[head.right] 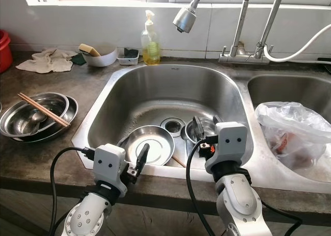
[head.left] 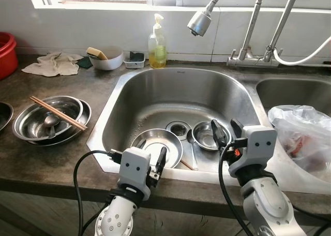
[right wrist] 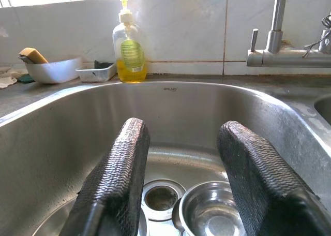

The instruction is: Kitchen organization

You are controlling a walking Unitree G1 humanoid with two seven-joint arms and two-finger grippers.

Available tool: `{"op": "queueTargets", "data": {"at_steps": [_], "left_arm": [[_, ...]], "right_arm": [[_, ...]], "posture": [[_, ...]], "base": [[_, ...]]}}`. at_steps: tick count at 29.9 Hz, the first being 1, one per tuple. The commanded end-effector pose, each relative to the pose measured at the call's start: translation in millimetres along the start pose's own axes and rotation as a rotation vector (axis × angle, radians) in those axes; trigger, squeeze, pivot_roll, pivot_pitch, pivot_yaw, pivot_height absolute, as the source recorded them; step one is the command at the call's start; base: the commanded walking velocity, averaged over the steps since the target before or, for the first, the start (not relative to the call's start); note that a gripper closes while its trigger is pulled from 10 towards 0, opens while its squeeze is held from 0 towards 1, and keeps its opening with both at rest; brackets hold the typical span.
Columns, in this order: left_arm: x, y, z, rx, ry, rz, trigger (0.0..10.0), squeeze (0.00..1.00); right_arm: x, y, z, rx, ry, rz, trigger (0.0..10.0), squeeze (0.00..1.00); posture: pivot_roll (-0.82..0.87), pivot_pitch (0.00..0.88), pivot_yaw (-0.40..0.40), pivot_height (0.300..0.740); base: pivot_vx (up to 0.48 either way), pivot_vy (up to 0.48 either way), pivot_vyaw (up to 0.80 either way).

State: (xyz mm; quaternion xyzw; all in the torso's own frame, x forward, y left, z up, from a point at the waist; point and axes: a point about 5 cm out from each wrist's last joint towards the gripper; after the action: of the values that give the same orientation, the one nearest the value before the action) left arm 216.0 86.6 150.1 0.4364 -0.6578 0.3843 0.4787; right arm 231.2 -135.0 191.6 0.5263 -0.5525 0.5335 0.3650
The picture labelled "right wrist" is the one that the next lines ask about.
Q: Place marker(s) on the yellow sponge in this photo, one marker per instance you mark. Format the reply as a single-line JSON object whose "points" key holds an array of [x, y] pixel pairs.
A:
{"points": [[35, 55]]}

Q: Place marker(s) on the dark green scouring pad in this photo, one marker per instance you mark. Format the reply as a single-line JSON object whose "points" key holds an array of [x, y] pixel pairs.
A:
{"points": [[26, 78], [101, 64]]}

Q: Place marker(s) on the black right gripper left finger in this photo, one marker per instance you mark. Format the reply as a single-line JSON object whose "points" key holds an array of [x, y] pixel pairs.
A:
{"points": [[116, 168]]}

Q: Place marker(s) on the yellow dish soap pump bottle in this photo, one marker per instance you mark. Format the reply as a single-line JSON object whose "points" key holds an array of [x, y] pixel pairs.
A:
{"points": [[130, 73]]}

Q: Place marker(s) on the white oval bowl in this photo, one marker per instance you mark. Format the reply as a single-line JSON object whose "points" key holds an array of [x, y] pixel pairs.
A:
{"points": [[54, 71]]}

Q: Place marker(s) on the white dish cloth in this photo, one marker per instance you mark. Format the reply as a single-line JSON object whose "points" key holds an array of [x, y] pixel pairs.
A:
{"points": [[6, 80]]}

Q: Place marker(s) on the steel kitchen faucet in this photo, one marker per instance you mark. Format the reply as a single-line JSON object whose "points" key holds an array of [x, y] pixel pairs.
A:
{"points": [[279, 57]]}

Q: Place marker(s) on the small steel bowl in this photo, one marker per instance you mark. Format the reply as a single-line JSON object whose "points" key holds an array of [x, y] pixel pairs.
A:
{"points": [[207, 215]]}

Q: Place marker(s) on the white rectangular plastic tray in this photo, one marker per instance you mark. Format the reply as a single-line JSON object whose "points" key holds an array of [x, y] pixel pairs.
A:
{"points": [[93, 75]]}

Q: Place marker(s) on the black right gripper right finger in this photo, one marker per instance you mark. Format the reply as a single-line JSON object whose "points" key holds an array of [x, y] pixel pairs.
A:
{"points": [[258, 184]]}

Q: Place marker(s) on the stainless steel sink basin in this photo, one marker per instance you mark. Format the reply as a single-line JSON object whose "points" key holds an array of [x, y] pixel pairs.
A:
{"points": [[181, 117]]}

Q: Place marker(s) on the steel sink drain strainer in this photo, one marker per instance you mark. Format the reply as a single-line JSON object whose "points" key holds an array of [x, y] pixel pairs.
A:
{"points": [[160, 198]]}

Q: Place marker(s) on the steel spoon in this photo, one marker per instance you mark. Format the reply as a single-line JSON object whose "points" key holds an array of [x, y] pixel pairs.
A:
{"points": [[177, 218]]}

